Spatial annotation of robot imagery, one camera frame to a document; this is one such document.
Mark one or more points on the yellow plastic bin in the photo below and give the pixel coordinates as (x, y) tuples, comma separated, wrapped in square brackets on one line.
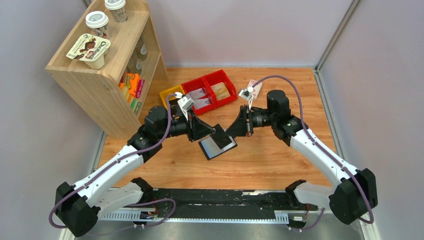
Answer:
[(163, 94)]

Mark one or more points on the red plastic bin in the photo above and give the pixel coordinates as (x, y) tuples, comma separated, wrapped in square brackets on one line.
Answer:
[(221, 76), (199, 83)]

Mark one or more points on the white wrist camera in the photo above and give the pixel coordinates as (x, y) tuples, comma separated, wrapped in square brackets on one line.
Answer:
[(185, 103), (247, 94)]

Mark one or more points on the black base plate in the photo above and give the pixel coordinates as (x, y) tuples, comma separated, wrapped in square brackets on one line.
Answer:
[(222, 204)]

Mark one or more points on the white lidded cup near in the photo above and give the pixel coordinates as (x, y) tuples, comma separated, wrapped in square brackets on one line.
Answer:
[(97, 22)]

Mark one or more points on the white pink card box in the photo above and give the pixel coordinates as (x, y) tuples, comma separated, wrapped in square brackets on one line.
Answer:
[(256, 89)]

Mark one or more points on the red plastic bin right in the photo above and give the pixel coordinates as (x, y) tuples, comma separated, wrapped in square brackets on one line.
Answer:
[(221, 76)]

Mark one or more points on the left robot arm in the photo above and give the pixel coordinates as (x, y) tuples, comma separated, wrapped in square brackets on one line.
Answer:
[(79, 206)]

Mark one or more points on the tan card in bin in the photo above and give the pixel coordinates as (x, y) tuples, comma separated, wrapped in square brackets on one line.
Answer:
[(219, 88)]

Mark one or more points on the glass bottle on shelf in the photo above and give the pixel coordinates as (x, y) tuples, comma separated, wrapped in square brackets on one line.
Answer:
[(141, 50)]

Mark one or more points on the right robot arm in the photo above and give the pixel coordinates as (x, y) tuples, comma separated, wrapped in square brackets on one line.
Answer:
[(353, 192)]

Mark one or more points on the red plastic bin middle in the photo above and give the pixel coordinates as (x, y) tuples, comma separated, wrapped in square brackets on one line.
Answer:
[(199, 83)]

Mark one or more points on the gold credit card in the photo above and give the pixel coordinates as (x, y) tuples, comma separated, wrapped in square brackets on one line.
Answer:
[(223, 95)]

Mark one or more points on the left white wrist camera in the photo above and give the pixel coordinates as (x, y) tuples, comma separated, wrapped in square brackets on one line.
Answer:
[(185, 103)]

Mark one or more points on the white cards in bin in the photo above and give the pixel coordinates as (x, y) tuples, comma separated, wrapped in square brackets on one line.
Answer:
[(200, 97)]

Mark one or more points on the Chobani yogurt cup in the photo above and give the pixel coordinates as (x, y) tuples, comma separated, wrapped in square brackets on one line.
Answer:
[(90, 49)]

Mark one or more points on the white lidded cup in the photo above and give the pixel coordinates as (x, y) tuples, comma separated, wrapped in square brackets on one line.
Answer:
[(117, 9), (97, 22)]

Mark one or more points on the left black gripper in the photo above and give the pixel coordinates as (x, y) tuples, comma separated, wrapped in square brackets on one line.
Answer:
[(191, 126)]

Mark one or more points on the white lidded cup far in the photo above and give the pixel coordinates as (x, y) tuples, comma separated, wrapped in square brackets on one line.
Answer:
[(117, 9)]

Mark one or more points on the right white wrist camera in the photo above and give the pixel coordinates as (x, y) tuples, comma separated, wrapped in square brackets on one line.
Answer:
[(247, 94)]

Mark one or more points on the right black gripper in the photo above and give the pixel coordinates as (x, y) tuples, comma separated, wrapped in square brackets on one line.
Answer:
[(248, 120)]

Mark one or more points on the wooden shelf unit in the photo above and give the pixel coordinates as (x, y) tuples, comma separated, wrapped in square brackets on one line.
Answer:
[(97, 91)]

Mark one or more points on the orange snack box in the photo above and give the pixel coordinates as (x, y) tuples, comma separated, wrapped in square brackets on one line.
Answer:
[(133, 83)]

